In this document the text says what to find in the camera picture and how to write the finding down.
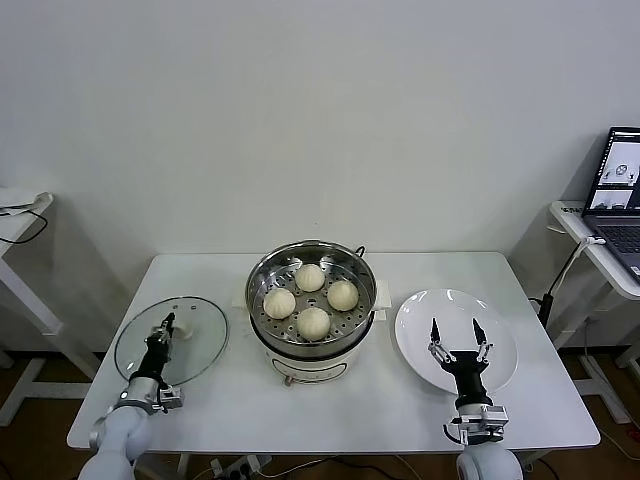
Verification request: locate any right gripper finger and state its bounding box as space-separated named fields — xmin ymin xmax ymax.
xmin=428 ymin=317 xmax=454 ymax=364
xmin=472 ymin=318 xmax=495 ymax=363

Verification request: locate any black cable with adapter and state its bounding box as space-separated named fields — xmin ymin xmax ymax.
xmin=529 ymin=292 xmax=557 ymax=324

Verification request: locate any grey open laptop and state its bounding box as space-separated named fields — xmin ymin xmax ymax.
xmin=582 ymin=126 xmax=640 ymax=282

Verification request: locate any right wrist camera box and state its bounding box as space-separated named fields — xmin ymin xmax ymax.
xmin=442 ymin=404 xmax=509 ymax=446

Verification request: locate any white steamed baozi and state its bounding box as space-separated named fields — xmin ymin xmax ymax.
xmin=263 ymin=288 xmax=297 ymax=320
xmin=326 ymin=279 xmax=359 ymax=312
xmin=294 ymin=263 xmax=325 ymax=293
xmin=296 ymin=307 xmax=332 ymax=341

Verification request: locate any white power strip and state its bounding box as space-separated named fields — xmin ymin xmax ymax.
xmin=209 ymin=453 xmax=274 ymax=480

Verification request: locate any white laptop cable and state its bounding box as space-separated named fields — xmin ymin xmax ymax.
xmin=547 ymin=227 xmax=607 ymax=299

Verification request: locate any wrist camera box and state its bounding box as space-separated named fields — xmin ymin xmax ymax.
xmin=155 ymin=385 xmax=185 ymax=415
xmin=442 ymin=404 xmax=509 ymax=446

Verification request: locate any round glass pot lid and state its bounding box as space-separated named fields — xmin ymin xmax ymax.
xmin=113 ymin=295 xmax=230 ymax=386

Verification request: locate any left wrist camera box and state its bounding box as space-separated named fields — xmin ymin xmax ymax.
xmin=155 ymin=385 xmax=185 ymax=415

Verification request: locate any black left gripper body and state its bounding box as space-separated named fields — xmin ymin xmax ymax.
xmin=132 ymin=342 xmax=174 ymax=384

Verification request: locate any white cloth bag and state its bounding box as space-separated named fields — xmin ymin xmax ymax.
xmin=0 ymin=187 xmax=55 ymax=219

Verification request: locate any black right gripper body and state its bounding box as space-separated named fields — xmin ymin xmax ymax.
xmin=442 ymin=352 xmax=494 ymax=401

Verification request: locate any stainless steel steamer basket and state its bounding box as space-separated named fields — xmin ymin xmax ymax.
xmin=246 ymin=241 xmax=379 ymax=351

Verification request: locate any white round plate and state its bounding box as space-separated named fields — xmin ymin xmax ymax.
xmin=394 ymin=288 xmax=520 ymax=398

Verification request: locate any thin black cable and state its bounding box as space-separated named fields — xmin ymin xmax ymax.
xmin=0 ymin=206 xmax=51 ymax=246

